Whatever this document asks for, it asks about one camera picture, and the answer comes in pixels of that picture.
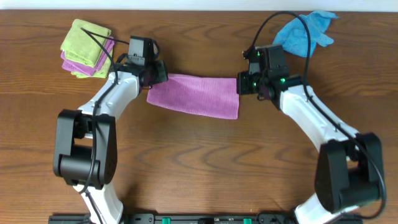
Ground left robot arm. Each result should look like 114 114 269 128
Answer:
49 36 168 223

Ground purple folded cloth in stack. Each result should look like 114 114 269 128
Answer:
61 34 111 78

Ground green folded cloth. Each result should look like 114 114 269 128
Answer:
60 19 111 67
71 52 111 78

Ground top green folded cloth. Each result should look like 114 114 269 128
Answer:
60 19 111 67

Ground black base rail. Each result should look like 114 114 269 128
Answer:
48 213 363 224

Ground crumpled blue cloth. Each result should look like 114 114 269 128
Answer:
273 11 338 58

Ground bottom green folded cloth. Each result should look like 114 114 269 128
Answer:
71 52 111 78

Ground purple microfiber cloth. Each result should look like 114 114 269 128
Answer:
147 73 239 119

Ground right black cable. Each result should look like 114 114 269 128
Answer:
242 11 388 220

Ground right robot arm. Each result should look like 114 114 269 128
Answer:
236 45 386 223

